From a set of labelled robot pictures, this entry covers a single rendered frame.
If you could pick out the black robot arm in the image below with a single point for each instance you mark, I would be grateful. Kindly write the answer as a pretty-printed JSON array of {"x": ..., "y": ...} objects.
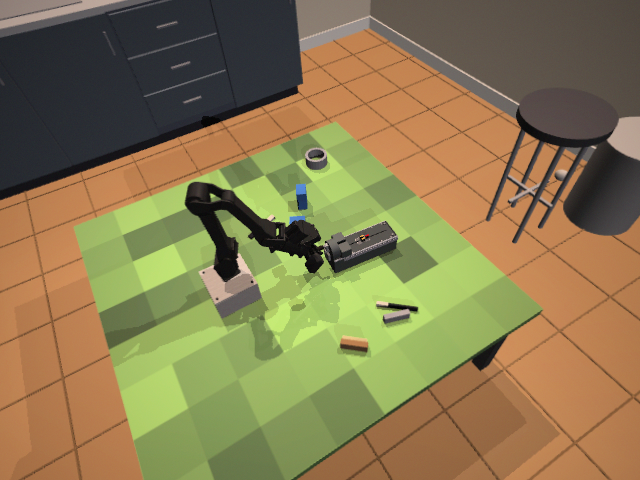
[{"x": 198, "y": 202}]

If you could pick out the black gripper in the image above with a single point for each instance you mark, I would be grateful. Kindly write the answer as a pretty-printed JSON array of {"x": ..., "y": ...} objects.
[{"x": 312, "y": 255}]

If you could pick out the grey hollow cylinder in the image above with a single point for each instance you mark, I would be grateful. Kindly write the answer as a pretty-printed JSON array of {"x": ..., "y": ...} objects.
[{"x": 316, "y": 153}]

